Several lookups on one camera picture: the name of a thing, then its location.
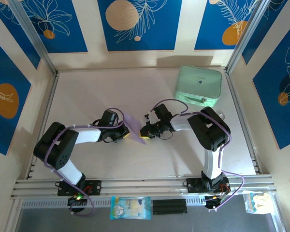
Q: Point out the aluminium corner post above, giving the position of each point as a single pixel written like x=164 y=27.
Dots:
x=33 y=38
x=246 y=36

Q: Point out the aluminium table side rail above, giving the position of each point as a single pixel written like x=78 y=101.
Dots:
x=42 y=116
x=241 y=116

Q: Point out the blue snack packet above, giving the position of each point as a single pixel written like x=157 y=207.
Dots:
x=130 y=207

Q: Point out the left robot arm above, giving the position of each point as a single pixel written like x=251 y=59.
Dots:
x=55 y=149

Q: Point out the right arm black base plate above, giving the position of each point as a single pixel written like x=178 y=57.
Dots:
x=194 y=185

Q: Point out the aluminium frame beam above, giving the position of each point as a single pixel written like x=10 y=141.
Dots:
x=145 y=186

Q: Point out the clear bag of yellow pieces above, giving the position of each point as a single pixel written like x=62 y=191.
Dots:
x=256 y=203

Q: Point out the mint green zip case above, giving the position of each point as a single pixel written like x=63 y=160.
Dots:
x=198 y=84

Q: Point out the black ribbed block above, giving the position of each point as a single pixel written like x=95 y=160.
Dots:
x=169 y=207

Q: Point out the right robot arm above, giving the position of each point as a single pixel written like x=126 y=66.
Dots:
x=207 y=130

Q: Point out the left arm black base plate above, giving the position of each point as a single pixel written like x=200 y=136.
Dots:
x=94 y=187

